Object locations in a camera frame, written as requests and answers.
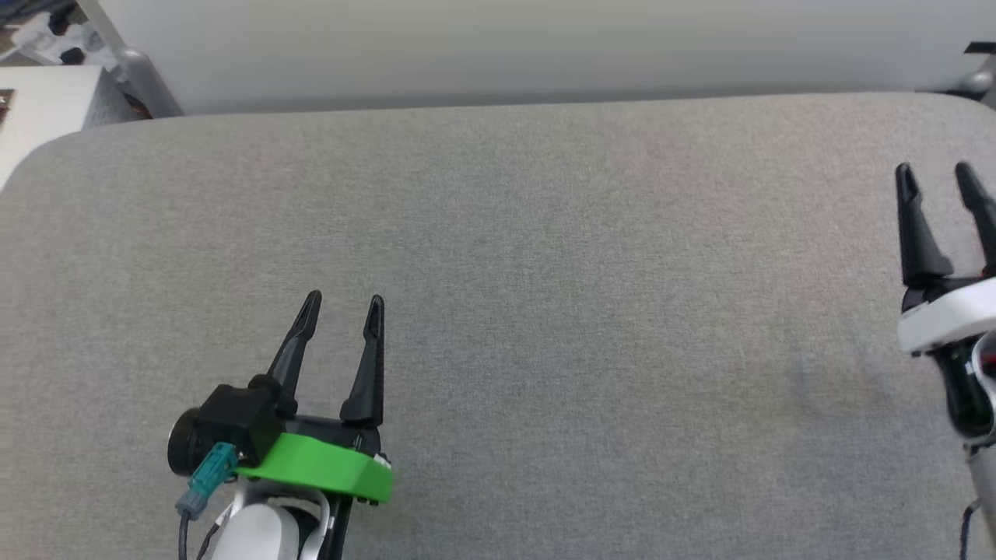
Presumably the white cabinet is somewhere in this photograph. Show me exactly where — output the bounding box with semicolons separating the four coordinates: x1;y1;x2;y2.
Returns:
0;65;127;192

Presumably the left camera cable teal plug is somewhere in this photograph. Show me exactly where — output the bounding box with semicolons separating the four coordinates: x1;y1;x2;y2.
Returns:
174;443;239;560

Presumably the white power strip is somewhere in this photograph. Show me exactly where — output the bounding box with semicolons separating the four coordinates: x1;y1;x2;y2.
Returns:
9;6;103;68

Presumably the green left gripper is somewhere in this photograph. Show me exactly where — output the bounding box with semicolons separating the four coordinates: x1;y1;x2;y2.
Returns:
232;290;395;505

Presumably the grey metal post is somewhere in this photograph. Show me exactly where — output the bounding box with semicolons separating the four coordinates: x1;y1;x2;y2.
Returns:
76;0;185;119

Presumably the round grey metal foot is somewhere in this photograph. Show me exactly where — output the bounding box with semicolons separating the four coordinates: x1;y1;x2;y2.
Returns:
957;70;996;99

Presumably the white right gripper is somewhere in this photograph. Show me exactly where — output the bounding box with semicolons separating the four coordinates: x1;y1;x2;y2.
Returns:
894;161;996;359

